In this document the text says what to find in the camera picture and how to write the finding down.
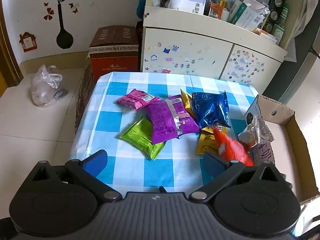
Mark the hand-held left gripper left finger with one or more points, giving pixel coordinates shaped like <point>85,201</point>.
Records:
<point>96,160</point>

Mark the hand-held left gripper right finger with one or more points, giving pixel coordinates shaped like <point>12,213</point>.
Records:
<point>212,161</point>

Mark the red snack packet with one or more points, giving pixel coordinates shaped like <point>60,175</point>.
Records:
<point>232,150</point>

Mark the green snack packet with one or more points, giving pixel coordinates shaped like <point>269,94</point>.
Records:
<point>140,136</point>

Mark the white printed snack packet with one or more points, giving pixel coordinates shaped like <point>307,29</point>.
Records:
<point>253,132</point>

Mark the blue snack packet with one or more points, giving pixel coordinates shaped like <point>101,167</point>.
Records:
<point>210,107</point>

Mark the purple snack packet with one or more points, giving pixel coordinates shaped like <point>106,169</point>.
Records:
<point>167,120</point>

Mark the gold snack packet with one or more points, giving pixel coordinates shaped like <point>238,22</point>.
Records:
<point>185,102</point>

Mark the pink snack packet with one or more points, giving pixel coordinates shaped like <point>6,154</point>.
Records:
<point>136,98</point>

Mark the brown cardboard box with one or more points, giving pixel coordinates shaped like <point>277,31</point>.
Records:
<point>275,110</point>

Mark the brown wicker basket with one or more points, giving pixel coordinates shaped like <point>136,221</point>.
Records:
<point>83,97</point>

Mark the clear plastic bag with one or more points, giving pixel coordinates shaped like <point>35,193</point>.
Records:
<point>42,90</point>

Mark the red cardboard box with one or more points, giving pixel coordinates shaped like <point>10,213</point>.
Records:
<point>112,60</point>

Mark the white cabinet with stickers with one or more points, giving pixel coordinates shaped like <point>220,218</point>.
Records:
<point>190,47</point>

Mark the grey refrigerator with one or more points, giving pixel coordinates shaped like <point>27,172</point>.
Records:
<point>300,75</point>

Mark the brown wooden door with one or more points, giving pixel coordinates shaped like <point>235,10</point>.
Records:
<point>5,62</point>

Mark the white green medicine box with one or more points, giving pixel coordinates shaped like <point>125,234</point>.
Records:
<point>250,18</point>
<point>236,8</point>

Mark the green glass bottle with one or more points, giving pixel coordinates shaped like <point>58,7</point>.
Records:
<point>281,27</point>

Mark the orange box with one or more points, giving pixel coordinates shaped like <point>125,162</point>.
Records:
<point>216,10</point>

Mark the black vase wall decal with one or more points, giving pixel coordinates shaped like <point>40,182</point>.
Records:
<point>64,38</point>

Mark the red house wall sticker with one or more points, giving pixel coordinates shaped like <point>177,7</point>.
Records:
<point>28,42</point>

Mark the red flower wall decal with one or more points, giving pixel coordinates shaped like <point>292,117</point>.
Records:
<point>48,13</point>

